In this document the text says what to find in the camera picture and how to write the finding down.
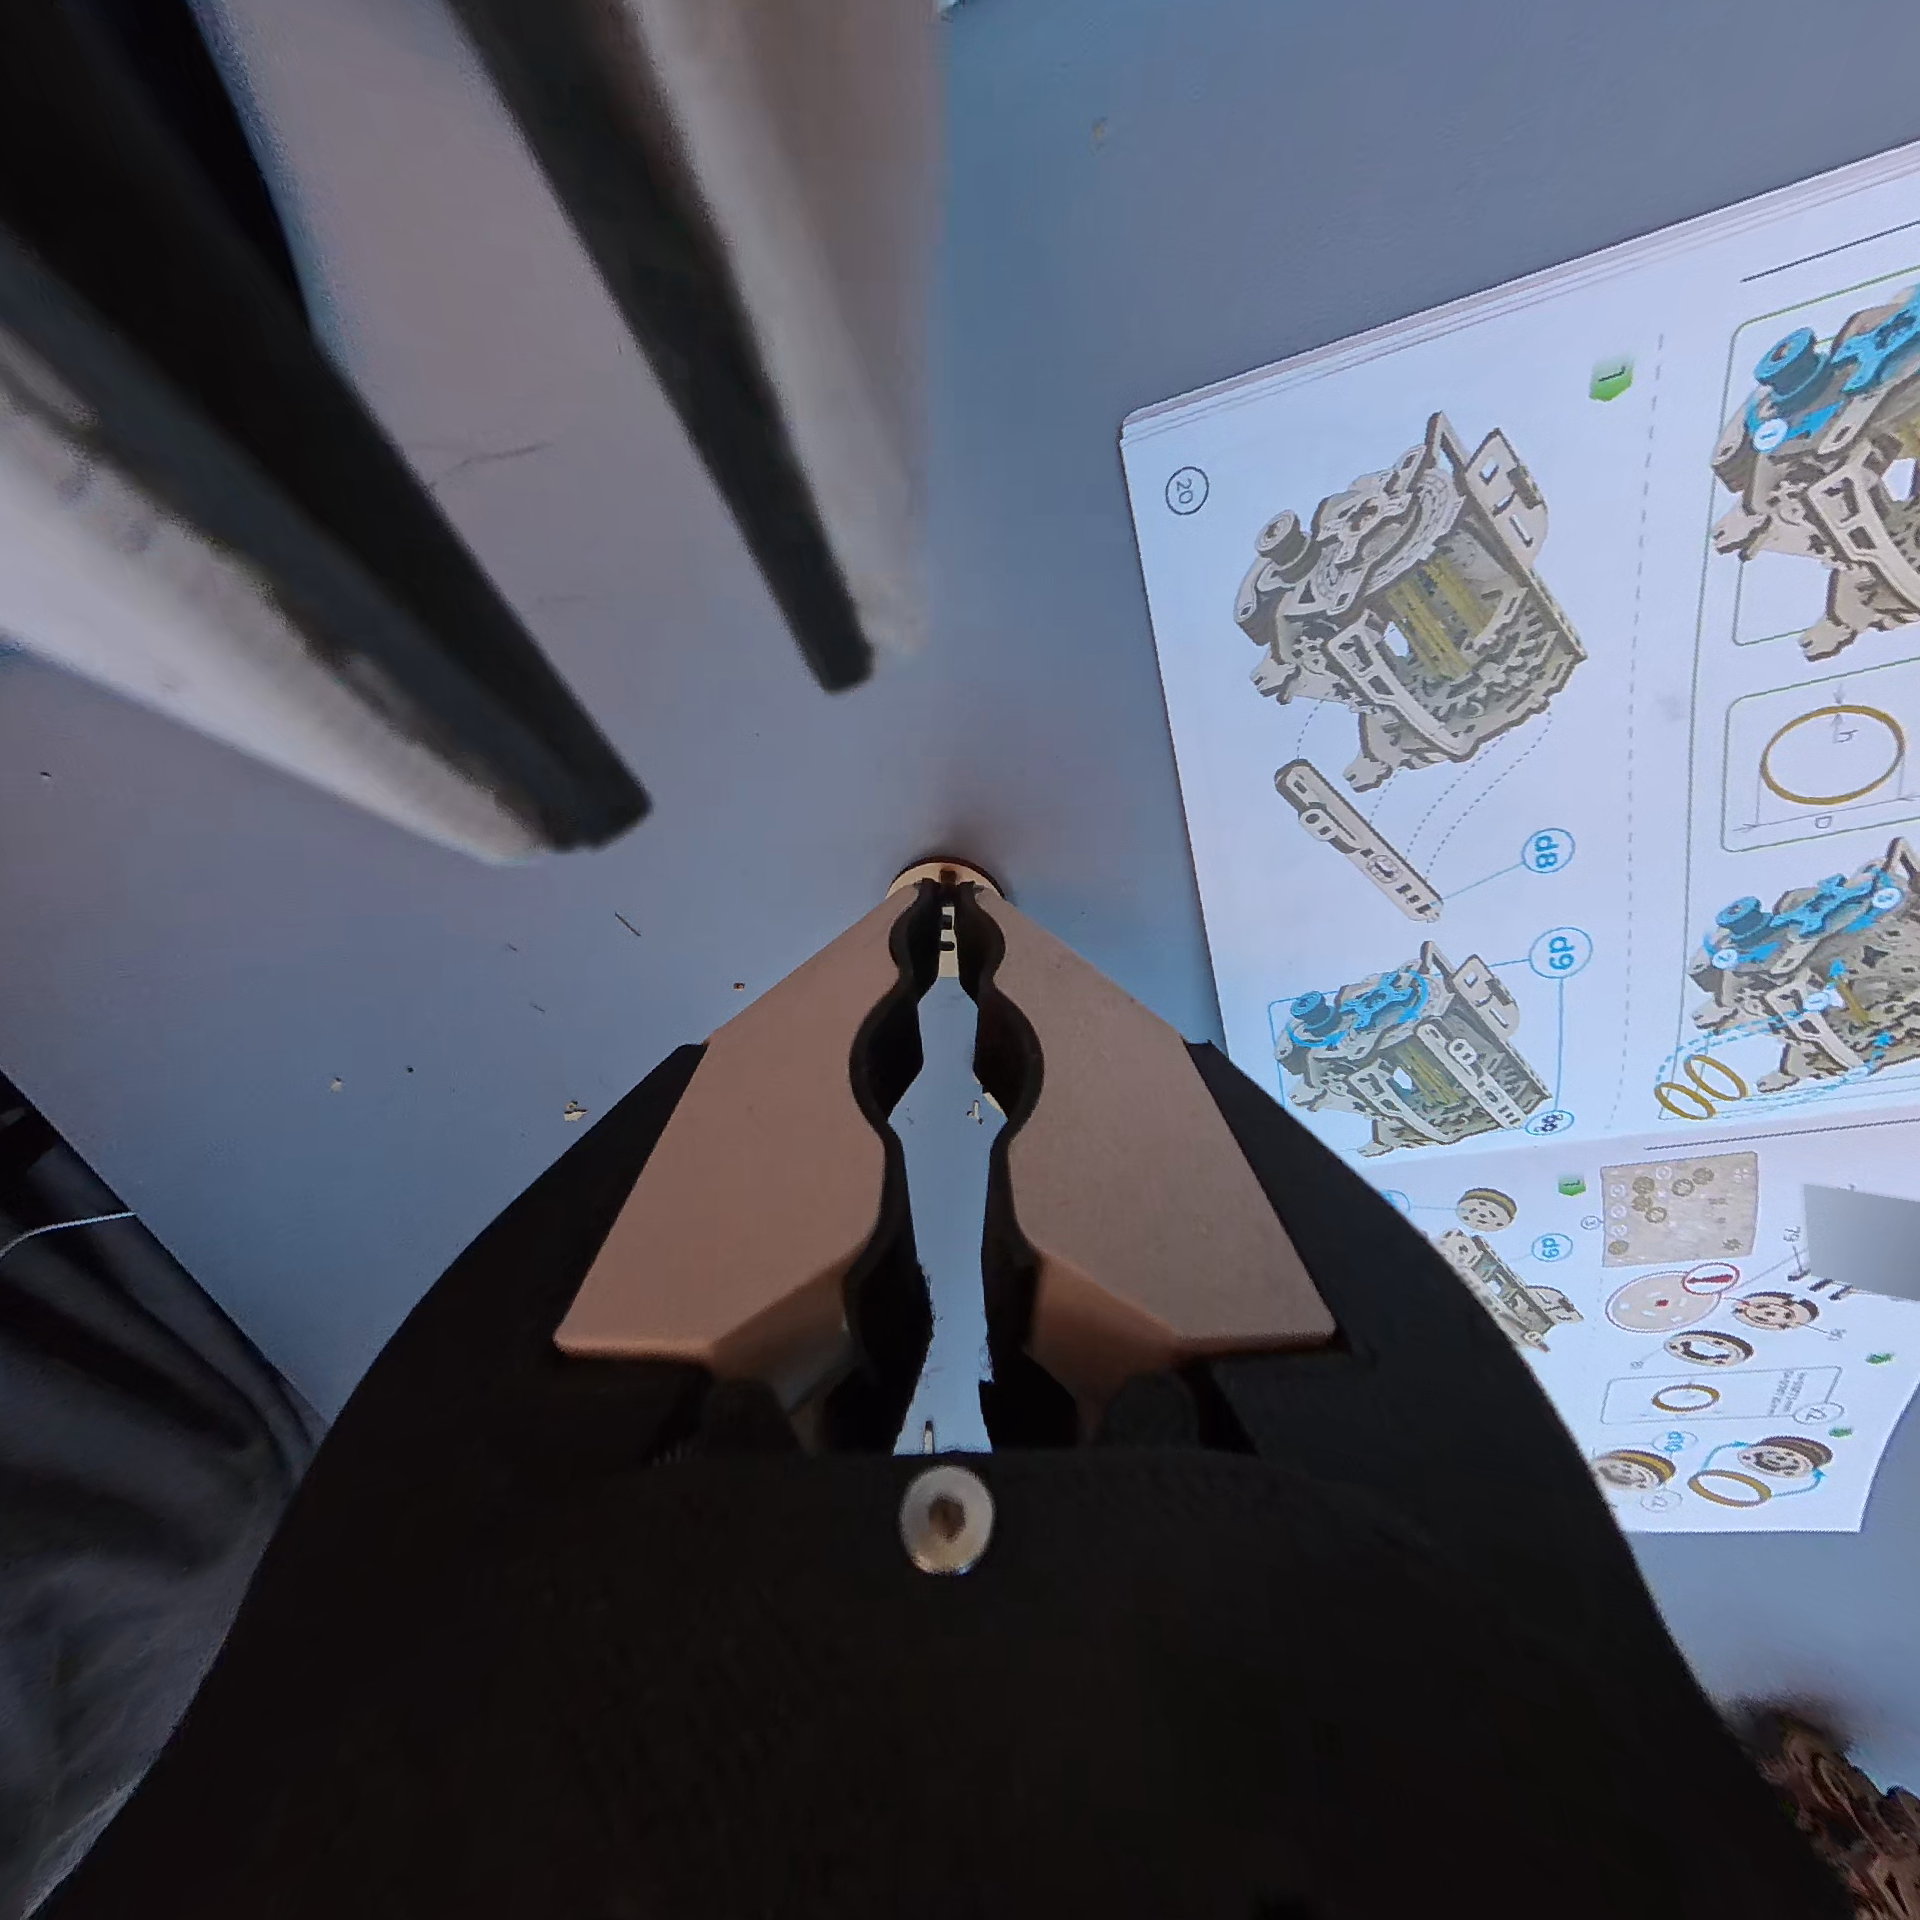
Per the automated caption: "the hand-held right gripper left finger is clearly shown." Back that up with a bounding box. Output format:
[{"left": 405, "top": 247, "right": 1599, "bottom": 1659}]
[{"left": 555, "top": 880, "right": 947, "bottom": 1454}]

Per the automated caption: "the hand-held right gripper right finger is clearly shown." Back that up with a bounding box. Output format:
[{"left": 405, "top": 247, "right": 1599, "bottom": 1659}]
[{"left": 956, "top": 885, "right": 1339, "bottom": 1454}]

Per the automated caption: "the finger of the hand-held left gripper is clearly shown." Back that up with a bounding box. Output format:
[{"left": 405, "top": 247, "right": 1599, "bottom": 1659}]
[
  {"left": 0, "top": 0, "right": 657, "bottom": 872},
  {"left": 448, "top": 0, "right": 941, "bottom": 696}
]

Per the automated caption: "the round wooden disc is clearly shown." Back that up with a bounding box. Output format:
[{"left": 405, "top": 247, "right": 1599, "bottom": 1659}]
[{"left": 888, "top": 859, "right": 1004, "bottom": 980}]

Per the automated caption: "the printed instruction booklet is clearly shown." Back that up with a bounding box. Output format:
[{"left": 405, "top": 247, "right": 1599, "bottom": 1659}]
[{"left": 1116, "top": 139, "right": 1920, "bottom": 1536}]

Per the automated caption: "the wooden mechanical model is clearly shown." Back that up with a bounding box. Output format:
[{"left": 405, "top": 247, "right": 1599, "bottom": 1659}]
[{"left": 1724, "top": 1702, "right": 1920, "bottom": 1920}]

